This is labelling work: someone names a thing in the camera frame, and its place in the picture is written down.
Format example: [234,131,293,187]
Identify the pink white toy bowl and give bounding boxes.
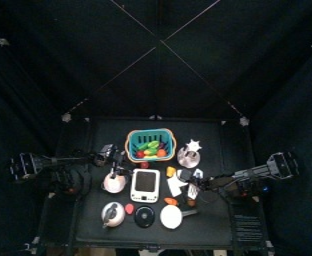
[102,173,128,195]

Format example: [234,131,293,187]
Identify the white toy spatula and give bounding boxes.
[186,183,200,201]

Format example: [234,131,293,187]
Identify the black small toy block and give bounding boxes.
[177,168,193,181]

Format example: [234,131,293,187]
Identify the white toy frying pan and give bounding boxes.
[158,204,198,230]

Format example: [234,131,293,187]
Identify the teal basket with orange rim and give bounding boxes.
[124,128,178,164]

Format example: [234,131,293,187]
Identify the white star-shaped dish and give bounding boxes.
[176,146,201,169]

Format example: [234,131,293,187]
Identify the white toy scale black screen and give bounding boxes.
[129,168,161,204]

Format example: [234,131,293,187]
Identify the black round disc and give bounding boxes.
[133,205,156,229]

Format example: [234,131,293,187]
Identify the white printed label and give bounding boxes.
[233,214,262,244]

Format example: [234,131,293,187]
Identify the white star-shaped toy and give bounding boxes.
[185,139,202,153]

